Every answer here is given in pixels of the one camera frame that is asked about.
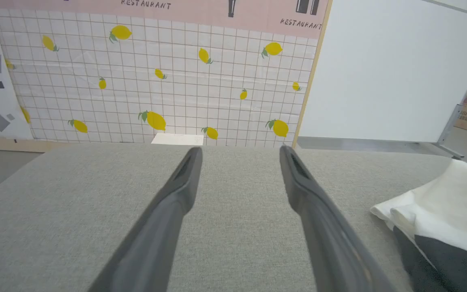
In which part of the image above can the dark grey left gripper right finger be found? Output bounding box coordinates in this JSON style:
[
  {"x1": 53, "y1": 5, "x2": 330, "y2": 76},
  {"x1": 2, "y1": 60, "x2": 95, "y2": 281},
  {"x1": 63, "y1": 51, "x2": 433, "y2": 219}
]
[{"x1": 279, "y1": 145, "x2": 398, "y2": 292}]

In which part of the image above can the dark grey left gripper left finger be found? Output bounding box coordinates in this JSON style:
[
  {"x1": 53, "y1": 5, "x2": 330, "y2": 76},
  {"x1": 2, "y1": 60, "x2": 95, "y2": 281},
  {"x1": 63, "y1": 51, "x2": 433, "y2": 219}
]
[{"x1": 88, "y1": 146, "x2": 204, "y2": 292}]

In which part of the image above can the white and black t-shirt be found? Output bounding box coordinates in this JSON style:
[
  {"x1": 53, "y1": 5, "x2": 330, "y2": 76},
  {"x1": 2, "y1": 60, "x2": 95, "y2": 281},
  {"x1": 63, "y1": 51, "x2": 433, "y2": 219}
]
[{"x1": 370, "y1": 159, "x2": 467, "y2": 292}]

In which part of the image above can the white rectangular box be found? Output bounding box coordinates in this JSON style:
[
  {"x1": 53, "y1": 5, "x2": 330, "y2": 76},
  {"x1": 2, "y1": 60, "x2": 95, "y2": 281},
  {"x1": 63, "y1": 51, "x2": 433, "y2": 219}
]
[{"x1": 151, "y1": 133, "x2": 205, "y2": 146}]

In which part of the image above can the lemon print partition panel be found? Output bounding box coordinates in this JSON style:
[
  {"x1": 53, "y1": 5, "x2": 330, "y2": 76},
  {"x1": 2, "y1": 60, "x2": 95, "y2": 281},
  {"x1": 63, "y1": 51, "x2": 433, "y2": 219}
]
[{"x1": 0, "y1": 0, "x2": 333, "y2": 149}]

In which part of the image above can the grey metal board leg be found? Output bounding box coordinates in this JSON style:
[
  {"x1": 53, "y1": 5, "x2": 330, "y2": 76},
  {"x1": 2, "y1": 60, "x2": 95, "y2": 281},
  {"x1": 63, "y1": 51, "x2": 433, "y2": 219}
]
[{"x1": 435, "y1": 103, "x2": 467, "y2": 160}]

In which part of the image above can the white partition board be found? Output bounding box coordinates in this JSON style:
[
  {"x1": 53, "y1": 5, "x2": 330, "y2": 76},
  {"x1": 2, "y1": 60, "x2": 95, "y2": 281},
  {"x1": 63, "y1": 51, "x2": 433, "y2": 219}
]
[{"x1": 298, "y1": 0, "x2": 467, "y2": 144}]

